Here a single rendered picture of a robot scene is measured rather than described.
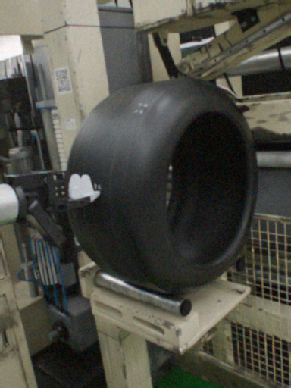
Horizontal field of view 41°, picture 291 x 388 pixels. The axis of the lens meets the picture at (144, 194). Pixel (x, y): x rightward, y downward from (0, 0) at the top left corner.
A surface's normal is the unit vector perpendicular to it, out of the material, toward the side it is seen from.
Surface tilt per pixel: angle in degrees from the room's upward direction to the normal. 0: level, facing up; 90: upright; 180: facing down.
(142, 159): 68
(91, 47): 90
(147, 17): 90
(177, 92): 45
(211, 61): 90
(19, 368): 90
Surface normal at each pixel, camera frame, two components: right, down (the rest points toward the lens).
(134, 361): 0.73, 0.08
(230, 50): -0.67, 0.27
